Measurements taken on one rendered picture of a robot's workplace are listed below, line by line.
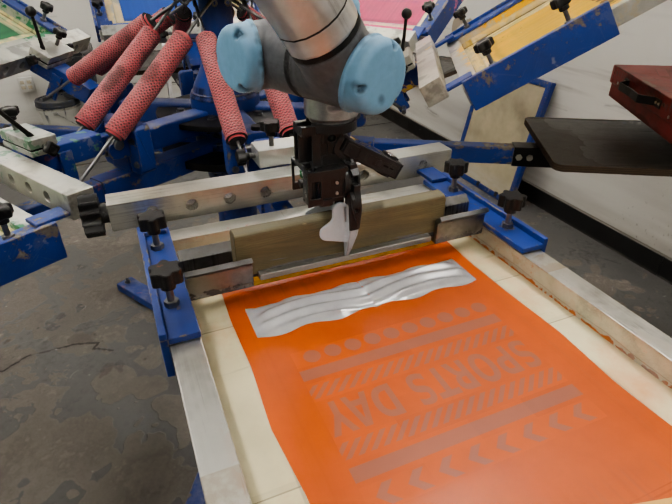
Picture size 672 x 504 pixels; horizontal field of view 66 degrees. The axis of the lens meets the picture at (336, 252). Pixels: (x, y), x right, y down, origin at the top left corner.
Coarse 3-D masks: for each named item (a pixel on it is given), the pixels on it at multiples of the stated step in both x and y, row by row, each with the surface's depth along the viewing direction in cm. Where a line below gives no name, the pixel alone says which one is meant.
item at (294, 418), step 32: (256, 288) 80; (288, 288) 80; (320, 288) 80; (352, 320) 73; (384, 320) 73; (256, 352) 68; (288, 352) 68; (288, 384) 63; (288, 416) 58; (320, 416) 58; (288, 448) 55; (320, 448) 55; (320, 480) 52; (352, 480) 52; (480, 480) 52; (512, 480) 52
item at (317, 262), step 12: (396, 240) 85; (408, 240) 85; (420, 240) 85; (360, 252) 81; (372, 252) 82; (288, 264) 78; (300, 264) 78; (312, 264) 79; (324, 264) 80; (264, 276) 76; (276, 276) 77
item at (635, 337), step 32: (384, 192) 102; (416, 192) 102; (224, 224) 90; (512, 256) 84; (544, 256) 81; (544, 288) 79; (576, 288) 74; (608, 320) 69; (640, 320) 68; (192, 352) 62; (640, 352) 65; (192, 384) 58; (192, 416) 54; (224, 416) 54; (224, 448) 51; (224, 480) 48
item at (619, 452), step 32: (384, 256) 88; (416, 256) 88; (448, 256) 88; (448, 288) 80; (480, 288) 80; (512, 320) 73; (544, 320) 73; (544, 352) 68; (576, 352) 68; (576, 384) 63; (608, 384) 63; (608, 416) 58; (640, 416) 58; (544, 448) 55; (576, 448) 55; (608, 448) 55; (640, 448) 55; (544, 480) 52; (576, 480) 52; (608, 480) 52; (640, 480) 52
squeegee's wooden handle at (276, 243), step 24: (432, 192) 85; (312, 216) 78; (384, 216) 81; (408, 216) 83; (432, 216) 86; (240, 240) 73; (264, 240) 75; (288, 240) 76; (312, 240) 78; (360, 240) 82; (384, 240) 84; (264, 264) 77
